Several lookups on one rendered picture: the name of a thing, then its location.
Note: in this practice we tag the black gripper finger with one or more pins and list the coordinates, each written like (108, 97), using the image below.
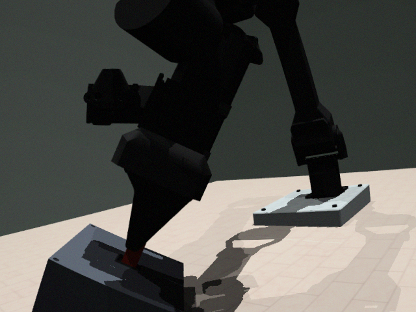
(153, 207)

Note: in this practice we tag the dark grey sloped panel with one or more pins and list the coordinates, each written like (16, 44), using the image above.
(87, 275)

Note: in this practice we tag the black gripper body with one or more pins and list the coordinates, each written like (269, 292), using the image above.
(175, 154)

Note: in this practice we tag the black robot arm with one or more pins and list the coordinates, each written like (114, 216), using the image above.
(200, 36)

